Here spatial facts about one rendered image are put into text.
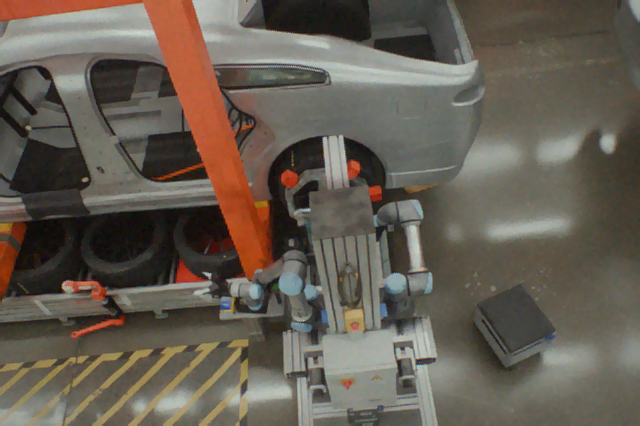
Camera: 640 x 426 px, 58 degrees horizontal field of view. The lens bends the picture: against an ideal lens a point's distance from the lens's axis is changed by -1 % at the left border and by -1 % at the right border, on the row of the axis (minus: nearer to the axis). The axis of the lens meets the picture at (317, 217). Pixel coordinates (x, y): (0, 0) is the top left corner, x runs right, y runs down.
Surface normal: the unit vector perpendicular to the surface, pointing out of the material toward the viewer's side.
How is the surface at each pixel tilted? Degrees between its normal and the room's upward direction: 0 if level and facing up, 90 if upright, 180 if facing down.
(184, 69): 90
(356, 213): 0
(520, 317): 0
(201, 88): 90
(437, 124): 90
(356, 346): 0
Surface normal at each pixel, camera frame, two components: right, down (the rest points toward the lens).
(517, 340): -0.11, -0.62
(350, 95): 0.01, 0.66
